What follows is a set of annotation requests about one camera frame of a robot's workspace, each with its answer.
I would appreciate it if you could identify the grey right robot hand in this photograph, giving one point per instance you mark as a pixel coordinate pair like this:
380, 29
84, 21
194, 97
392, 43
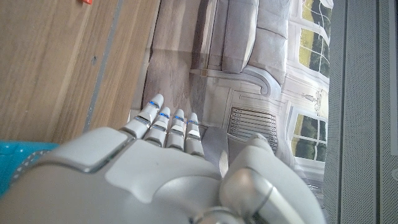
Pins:
140, 174

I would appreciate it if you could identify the white marker with orange cap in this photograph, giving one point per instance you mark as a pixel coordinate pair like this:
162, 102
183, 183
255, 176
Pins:
87, 1

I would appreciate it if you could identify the teal plastic toy case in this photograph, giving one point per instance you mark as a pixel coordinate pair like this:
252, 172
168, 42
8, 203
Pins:
12, 161

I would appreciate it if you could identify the printed living room backdrop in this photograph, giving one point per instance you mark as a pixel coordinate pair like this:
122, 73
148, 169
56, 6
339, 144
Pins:
248, 62

